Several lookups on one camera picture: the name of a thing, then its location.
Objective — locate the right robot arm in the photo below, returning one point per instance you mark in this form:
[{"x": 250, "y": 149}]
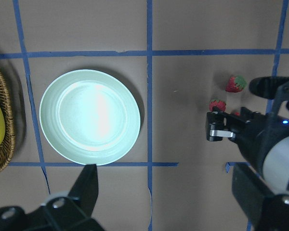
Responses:
[{"x": 275, "y": 170}]

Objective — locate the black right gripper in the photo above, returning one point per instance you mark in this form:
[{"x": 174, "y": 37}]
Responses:
[{"x": 264, "y": 131}]

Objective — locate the wicker basket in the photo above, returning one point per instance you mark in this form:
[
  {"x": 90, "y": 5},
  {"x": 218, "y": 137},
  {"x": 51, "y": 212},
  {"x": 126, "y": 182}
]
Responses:
[{"x": 7, "y": 129}]

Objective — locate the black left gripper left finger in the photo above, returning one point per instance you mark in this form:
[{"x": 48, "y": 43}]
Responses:
[{"x": 85, "y": 189}]

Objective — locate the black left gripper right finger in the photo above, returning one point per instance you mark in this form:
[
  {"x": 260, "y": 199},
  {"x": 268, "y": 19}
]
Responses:
[{"x": 251, "y": 193}]

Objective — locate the light green plate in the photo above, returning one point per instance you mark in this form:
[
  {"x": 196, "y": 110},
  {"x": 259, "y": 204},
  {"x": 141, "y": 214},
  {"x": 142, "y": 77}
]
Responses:
[{"x": 89, "y": 117}]

